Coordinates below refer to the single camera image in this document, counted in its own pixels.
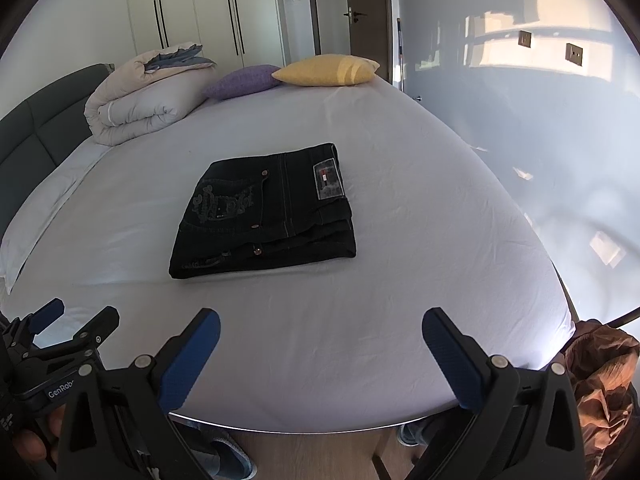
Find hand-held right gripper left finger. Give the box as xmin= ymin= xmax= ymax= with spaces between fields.
xmin=55 ymin=307 xmax=222 ymax=480

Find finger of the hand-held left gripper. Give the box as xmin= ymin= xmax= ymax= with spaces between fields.
xmin=9 ymin=298 xmax=66 ymax=347
xmin=31 ymin=305 xmax=121 ymax=368

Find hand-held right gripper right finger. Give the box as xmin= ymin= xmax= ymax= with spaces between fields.
xmin=410 ymin=306 xmax=587 ymax=480

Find black denim pants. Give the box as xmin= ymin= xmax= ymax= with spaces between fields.
xmin=168 ymin=142 xmax=357 ymax=280

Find person's left hand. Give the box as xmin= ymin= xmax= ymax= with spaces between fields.
xmin=11 ymin=402 xmax=67 ymax=467

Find grey blue shoe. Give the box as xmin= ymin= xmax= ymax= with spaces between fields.
xmin=397 ymin=417 xmax=436 ymax=448
xmin=182 ymin=422 xmax=258 ymax=480

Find bed with white sheet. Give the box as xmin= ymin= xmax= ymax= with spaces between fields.
xmin=0 ymin=72 xmax=573 ymax=433

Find long white pillow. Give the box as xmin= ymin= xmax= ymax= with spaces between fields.
xmin=0 ymin=140 xmax=113 ymax=296

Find brown plastic bag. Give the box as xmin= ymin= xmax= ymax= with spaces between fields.
xmin=564 ymin=319 xmax=640 ymax=480

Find dark grey padded headboard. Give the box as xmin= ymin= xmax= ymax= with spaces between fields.
xmin=0 ymin=62 xmax=116 ymax=233

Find folded beige duvet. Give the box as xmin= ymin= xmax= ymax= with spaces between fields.
xmin=84 ymin=41 xmax=218 ymax=147

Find purple pillow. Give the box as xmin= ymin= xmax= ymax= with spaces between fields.
xmin=202 ymin=64 xmax=282 ymax=101

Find yellow pillow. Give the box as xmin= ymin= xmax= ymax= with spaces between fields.
xmin=271 ymin=54 xmax=381 ymax=87

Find white wardrobe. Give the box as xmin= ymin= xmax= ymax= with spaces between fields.
xmin=125 ymin=0 xmax=287 ymax=68

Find brown room door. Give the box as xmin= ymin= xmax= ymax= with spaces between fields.
xmin=344 ymin=0 xmax=396 ymax=82

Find black cable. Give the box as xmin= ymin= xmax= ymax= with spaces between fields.
xmin=602 ymin=306 xmax=640 ymax=328

